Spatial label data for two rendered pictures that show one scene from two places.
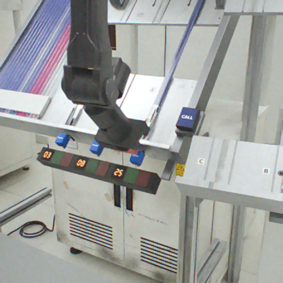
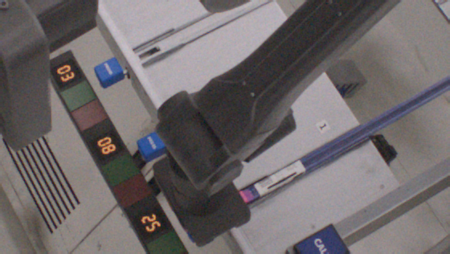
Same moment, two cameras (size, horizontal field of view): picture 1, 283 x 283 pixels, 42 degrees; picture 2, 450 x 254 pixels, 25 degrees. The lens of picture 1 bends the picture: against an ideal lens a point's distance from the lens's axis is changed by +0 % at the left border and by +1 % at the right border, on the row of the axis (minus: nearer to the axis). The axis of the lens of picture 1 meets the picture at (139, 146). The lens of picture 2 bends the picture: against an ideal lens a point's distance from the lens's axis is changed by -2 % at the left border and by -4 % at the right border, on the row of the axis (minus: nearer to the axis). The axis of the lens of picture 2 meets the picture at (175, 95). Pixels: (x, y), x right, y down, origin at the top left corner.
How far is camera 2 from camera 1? 0.44 m
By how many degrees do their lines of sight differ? 13
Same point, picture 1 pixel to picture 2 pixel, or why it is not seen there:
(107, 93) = (216, 183)
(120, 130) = (198, 206)
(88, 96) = (185, 166)
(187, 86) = (377, 178)
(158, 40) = not seen: outside the picture
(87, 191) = not seen: hidden behind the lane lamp
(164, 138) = (265, 235)
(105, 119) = (188, 187)
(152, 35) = not seen: outside the picture
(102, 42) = (269, 120)
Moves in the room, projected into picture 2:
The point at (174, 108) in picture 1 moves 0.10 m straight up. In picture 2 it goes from (324, 197) to (382, 145)
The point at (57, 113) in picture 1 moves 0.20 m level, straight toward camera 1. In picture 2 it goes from (140, 10) to (105, 100)
